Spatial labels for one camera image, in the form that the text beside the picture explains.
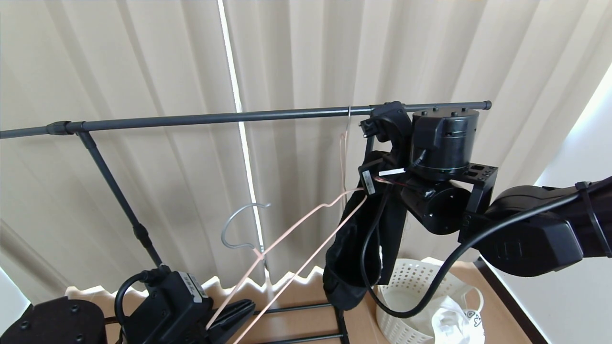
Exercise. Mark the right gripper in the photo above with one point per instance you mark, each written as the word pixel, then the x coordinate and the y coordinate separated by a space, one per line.
pixel 435 205

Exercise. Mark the black shorts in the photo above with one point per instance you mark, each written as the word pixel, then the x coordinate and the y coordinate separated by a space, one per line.
pixel 344 267

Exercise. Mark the pink clothes hanger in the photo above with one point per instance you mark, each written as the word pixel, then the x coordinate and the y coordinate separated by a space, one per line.
pixel 343 157
pixel 260 254

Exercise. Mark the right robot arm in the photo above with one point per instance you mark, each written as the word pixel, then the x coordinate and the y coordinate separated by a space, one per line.
pixel 526 239

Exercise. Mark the white laundry basket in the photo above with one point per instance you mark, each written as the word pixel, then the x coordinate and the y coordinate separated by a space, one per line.
pixel 411 277

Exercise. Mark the black clothes rack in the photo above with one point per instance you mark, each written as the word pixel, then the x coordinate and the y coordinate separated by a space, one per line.
pixel 191 118

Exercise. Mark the white printed garment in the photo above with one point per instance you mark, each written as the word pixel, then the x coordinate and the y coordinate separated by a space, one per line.
pixel 449 325

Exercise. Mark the beige curtain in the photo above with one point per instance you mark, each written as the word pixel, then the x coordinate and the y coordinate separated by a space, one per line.
pixel 143 52

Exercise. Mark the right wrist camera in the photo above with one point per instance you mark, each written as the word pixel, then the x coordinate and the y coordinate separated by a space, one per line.
pixel 387 124

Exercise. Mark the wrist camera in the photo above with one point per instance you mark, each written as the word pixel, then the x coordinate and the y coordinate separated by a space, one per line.
pixel 387 124
pixel 167 306

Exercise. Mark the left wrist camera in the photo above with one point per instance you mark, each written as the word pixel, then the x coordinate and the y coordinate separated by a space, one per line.
pixel 167 306

